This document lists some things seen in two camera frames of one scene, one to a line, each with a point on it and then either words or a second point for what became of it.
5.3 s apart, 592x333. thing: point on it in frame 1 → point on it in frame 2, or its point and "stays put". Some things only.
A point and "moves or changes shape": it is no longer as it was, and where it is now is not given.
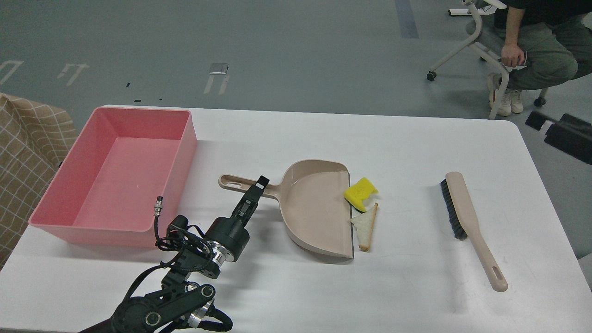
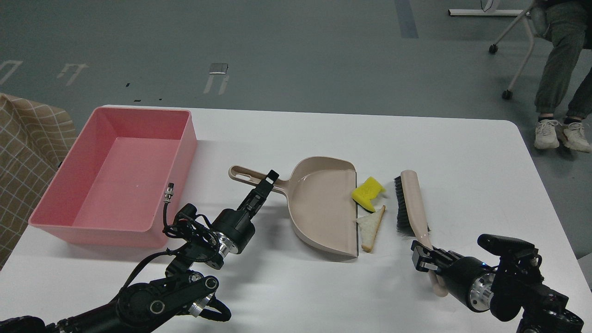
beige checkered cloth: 36,138 stays put
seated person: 545,45 → 567,24
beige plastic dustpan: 315,199 moves or changes shape
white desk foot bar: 463,12 stays put
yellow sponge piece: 354,194 moves or changes shape
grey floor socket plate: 218,68 stays put
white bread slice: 363,224 moves or changes shape
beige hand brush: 460,214 → 410,219
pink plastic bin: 125,157 stays put
